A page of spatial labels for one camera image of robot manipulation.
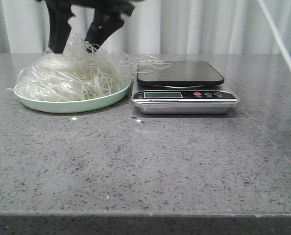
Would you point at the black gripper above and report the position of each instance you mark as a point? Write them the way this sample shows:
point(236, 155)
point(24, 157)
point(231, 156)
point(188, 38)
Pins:
point(106, 21)

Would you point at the silver black kitchen scale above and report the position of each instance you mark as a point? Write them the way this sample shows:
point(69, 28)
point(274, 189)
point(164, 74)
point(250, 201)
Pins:
point(182, 87)

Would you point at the white pleated curtain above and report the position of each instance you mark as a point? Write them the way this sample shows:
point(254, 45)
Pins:
point(155, 27)

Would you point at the white vermicelli noodle bundle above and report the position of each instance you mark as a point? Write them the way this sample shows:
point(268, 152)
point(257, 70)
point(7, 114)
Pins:
point(82, 72)

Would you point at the light green plate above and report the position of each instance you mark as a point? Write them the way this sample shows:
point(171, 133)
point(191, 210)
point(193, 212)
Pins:
point(74, 106)

